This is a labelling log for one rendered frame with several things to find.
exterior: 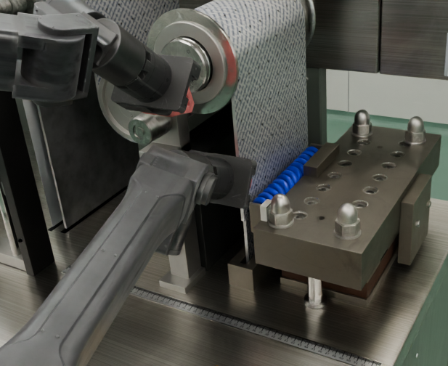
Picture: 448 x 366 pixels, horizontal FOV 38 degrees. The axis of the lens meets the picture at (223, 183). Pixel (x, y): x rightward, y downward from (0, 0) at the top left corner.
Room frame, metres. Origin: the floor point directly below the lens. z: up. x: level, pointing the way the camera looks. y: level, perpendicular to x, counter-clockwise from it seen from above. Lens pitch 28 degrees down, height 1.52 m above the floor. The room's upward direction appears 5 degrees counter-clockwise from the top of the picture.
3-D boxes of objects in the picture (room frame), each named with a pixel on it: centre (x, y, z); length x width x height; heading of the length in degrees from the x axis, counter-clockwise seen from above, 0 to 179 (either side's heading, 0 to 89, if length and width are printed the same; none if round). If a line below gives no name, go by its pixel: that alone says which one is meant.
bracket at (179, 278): (0.85, 0.08, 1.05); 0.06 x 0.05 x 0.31; 147
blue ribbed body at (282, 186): (0.93, -0.11, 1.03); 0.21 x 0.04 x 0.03; 147
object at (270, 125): (0.94, -0.09, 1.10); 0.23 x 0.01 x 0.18; 147
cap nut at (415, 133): (1.02, -0.34, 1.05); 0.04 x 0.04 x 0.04
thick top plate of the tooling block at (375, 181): (0.91, -0.21, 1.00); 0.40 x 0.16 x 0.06; 147
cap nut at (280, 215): (0.79, -0.08, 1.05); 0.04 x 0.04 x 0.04
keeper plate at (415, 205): (0.87, -0.30, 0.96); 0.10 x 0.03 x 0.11; 147
